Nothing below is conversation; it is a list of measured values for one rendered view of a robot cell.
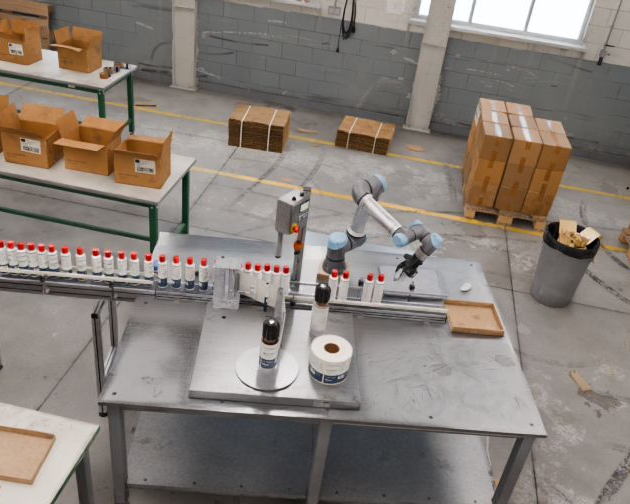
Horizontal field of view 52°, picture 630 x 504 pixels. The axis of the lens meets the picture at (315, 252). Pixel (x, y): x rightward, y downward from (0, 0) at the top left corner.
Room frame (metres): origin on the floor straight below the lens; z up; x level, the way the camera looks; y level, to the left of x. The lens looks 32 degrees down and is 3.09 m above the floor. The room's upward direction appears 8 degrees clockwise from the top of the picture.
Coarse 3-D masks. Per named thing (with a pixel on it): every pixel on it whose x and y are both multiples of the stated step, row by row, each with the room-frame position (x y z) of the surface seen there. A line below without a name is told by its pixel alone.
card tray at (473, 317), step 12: (444, 300) 3.17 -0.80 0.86; (456, 300) 3.18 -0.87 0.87; (456, 312) 3.10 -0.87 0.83; (468, 312) 3.12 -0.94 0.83; (480, 312) 3.14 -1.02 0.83; (492, 312) 3.15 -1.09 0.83; (456, 324) 2.99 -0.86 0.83; (468, 324) 3.00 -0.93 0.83; (480, 324) 3.02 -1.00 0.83; (492, 324) 3.03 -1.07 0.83
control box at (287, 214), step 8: (296, 192) 3.10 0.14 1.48; (280, 200) 3.00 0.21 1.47; (288, 200) 3.00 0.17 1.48; (296, 200) 3.01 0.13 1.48; (304, 200) 3.05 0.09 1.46; (280, 208) 2.99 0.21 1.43; (288, 208) 2.97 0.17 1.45; (296, 208) 2.99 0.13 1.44; (280, 216) 2.99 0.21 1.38; (288, 216) 2.96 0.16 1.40; (296, 216) 3.00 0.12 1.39; (280, 224) 2.99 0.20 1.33; (288, 224) 2.96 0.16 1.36; (296, 224) 3.00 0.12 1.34; (304, 224) 3.07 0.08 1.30; (288, 232) 2.96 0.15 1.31
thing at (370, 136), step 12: (348, 120) 7.64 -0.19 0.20; (360, 120) 7.68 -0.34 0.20; (372, 120) 7.71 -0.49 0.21; (348, 132) 7.25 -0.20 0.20; (360, 132) 7.29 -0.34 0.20; (372, 132) 7.35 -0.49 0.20; (384, 132) 7.40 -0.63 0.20; (336, 144) 7.28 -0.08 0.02; (348, 144) 7.25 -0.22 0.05; (360, 144) 7.23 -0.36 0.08; (372, 144) 7.21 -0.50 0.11; (384, 144) 7.18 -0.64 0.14
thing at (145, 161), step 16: (128, 144) 4.47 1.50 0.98; (144, 144) 4.47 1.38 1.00; (160, 144) 4.46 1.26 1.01; (112, 160) 4.22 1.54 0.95; (128, 160) 4.21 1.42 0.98; (144, 160) 4.20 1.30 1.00; (160, 160) 4.21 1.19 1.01; (128, 176) 4.21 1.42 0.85; (144, 176) 4.20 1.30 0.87; (160, 176) 4.20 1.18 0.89
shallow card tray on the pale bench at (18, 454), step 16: (0, 432) 1.84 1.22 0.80; (16, 432) 1.85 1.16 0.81; (32, 432) 1.85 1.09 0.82; (0, 448) 1.76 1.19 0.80; (16, 448) 1.77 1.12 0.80; (32, 448) 1.78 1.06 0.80; (48, 448) 1.77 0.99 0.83; (0, 464) 1.68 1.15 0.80; (16, 464) 1.69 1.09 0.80; (32, 464) 1.70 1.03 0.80; (16, 480) 1.61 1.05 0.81; (32, 480) 1.62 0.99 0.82
